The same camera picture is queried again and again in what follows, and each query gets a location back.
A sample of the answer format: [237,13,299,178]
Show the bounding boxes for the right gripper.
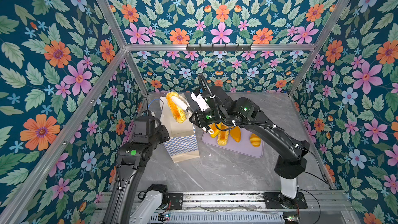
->
[187,108,227,128]

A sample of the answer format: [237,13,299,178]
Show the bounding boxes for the metal tongs white tips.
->
[172,96,214,134]

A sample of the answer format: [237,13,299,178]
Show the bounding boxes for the orange pointed bread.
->
[230,127,241,143]

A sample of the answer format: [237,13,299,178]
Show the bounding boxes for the large striped loaf bread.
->
[166,92,187,123]

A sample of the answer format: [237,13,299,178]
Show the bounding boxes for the checkered paper bag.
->
[148,96,200,163]

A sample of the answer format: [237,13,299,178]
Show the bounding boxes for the lilac plastic tray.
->
[202,129,264,158]

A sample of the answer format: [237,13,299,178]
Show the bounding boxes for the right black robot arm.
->
[188,86,309,200]

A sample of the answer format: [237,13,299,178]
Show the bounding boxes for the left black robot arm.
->
[102,110,170,224]

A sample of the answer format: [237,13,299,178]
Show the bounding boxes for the yellow oval bread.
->
[209,123,221,138]

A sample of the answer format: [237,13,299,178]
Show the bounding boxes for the long ridged glazed bread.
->
[217,123,229,146]

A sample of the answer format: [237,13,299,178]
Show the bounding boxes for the small striped round bun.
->
[249,133,262,147]

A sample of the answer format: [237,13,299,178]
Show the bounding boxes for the black hook rail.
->
[186,44,252,52]

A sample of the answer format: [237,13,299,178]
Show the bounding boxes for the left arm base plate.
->
[160,192,184,211]

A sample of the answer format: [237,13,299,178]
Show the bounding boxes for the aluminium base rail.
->
[147,189,361,224]

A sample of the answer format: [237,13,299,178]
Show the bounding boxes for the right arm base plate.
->
[262,192,308,209]

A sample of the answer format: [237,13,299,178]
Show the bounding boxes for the aluminium frame bars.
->
[0,0,368,224]

